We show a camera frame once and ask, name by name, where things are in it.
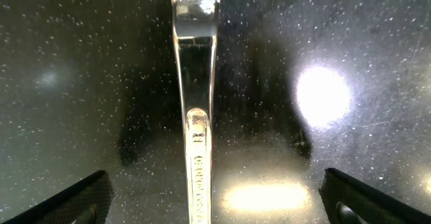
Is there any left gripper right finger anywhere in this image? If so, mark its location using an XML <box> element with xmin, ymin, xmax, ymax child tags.
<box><xmin>319</xmin><ymin>167</ymin><xmax>431</xmax><ymax>224</ymax></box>

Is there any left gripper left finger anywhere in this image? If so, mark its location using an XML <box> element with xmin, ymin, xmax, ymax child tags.
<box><xmin>2</xmin><ymin>170</ymin><xmax>115</xmax><ymax>224</ymax></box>

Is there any wrench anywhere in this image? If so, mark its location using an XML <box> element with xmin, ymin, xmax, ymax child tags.
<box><xmin>166</xmin><ymin>0</ymin><xmax>225</xmax><ymax>224</ymax></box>

